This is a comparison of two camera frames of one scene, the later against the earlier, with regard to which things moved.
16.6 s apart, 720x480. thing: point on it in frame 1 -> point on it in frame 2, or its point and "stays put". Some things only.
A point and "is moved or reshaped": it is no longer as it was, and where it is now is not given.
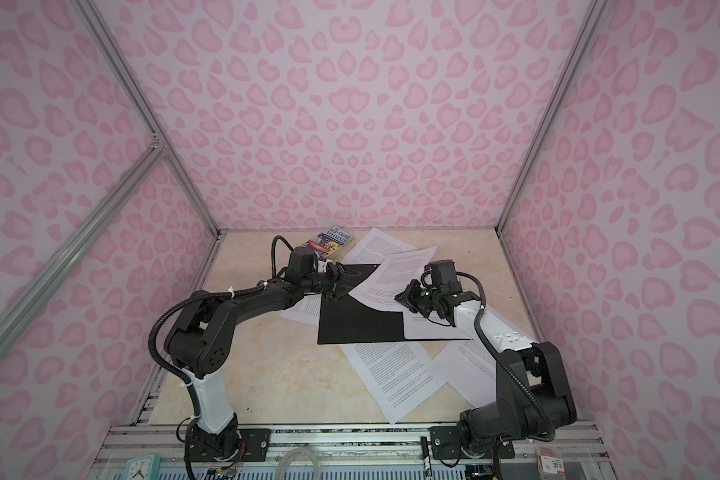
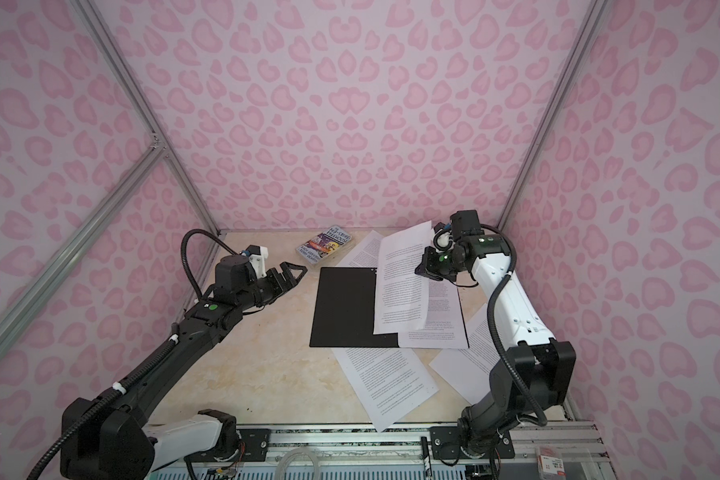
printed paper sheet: x=470 y=367 stays put
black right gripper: x=409 y=295 -> x=429 y=265
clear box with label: x=550 y=463 stays put
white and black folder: x=346 y=320 stays put
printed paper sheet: x=380 y=288 -> x=444 y=326
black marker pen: x=426 y=459 stays put
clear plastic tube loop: x=285 y=455 stays put
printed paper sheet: x=373 y=248 stays put
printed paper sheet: x=307 y=309 -> x=403 y=295
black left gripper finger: x=333 y=272 -> x=286 y=279
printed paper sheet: x=399 y=374 is moved or reshaped
